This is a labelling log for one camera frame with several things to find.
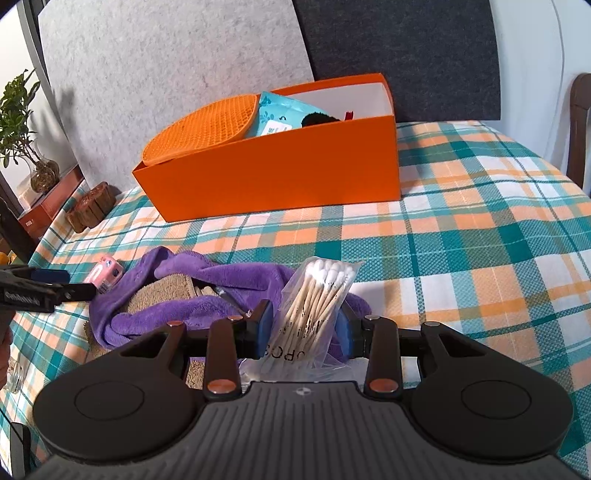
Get green potted plant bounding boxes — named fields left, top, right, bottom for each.
left=0, top=69, right=51, bottom=171

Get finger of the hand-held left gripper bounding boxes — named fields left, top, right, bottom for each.
left=44, top=282, right=96, bottom=304
left=0, top=267, right=71, bottom=283

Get dark felt panel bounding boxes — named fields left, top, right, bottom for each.
left=293, top=0, right=503, bottom=123

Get reddish wooden box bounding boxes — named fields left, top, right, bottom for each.
left=17, top=164, right=86, bottom=241

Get round glass vase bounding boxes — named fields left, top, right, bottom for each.
left=30, top=159, right=61, bottom=192

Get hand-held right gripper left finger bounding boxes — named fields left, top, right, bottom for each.
left=122, top=300, right=273, bottom=400

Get orange honeycomb silicone mat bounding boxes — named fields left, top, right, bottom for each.
left=141, top=92, right=259, bottom=166

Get dark red teddy bear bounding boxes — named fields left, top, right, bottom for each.
left=300, top=109, right=355, bottom=128

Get purple towel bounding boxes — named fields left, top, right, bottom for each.
left=89, top=247, right=372, bottom=365

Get clear glass jar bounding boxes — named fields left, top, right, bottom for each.
left=4, top=362, right=26, bottom=393

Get plaid tablecloth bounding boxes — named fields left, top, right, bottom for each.
left=0, top=119, right=591, bottom=462

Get grey felt panel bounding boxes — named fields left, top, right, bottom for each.
left=37, top=0, right=317, bottom=195

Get small pink box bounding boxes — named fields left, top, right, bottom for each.
left=84, top=253, right=123, bottom=294

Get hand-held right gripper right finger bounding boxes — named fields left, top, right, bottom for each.
left=335, top=311, right=481, bottom=398

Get dark wooden chair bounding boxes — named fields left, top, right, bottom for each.
left=567, top=73, right=591, bottom=192

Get brown towel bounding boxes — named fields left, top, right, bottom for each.
left=124, top=272, right=218, bottom=388

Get orange cardboard box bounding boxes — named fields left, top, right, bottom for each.
left=132, top=73, right=402, bottom=222

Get light blue wet wipes packet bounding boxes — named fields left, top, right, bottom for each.
left=245, top=91, right=345, bottom=138

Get bag of cotton swabs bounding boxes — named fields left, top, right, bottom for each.
left=240, top=257, right=365, bottom=381

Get carved wooden block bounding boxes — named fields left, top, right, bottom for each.
left=65, top=181, right=122, bottom=234

